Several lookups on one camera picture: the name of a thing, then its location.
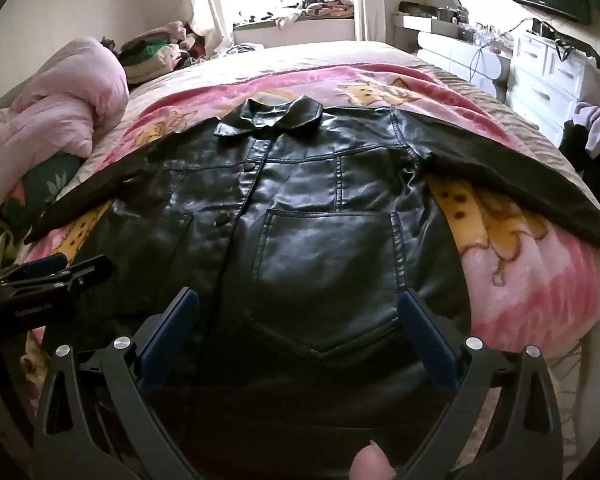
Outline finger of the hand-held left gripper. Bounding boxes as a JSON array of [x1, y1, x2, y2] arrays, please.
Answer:
[[0, 254, 69, 287], [9, 255, 114, 307]]

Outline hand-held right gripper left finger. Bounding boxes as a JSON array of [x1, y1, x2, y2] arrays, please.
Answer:
[[32, 287, 201, 480]]

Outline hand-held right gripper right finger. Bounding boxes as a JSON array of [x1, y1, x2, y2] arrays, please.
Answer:
[[397, 287, 566, 480]]

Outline black leather jacket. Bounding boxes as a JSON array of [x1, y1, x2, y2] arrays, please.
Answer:
[[27, 95, 600, 477]]

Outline pile of clothes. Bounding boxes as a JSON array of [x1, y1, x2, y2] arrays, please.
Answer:
[[560, 120, 600, 207], [117, 20, 216, 86]]

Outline clothes on windowsill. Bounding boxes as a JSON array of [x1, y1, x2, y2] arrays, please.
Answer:
[[237, 0, 356, 29]]

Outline green floral pillow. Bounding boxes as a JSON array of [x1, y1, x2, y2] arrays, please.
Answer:
[[0, 152, 87, 261]]

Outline pink printed blanket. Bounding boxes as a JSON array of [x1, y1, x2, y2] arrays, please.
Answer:
[[25, 62, 600, 361]]

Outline cream fluffy blanket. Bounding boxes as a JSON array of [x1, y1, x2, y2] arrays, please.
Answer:
[[20, 330, 589, 480]]

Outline pink comforter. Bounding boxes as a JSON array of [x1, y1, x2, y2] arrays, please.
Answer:
[[0, 36, 130, 216]]

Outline white vanity desk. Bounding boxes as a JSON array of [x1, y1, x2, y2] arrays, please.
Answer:
[[392, 12, 514, 99]]

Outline white dresser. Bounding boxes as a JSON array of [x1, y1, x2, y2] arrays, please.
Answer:
[[507, 30, 600, 134]]

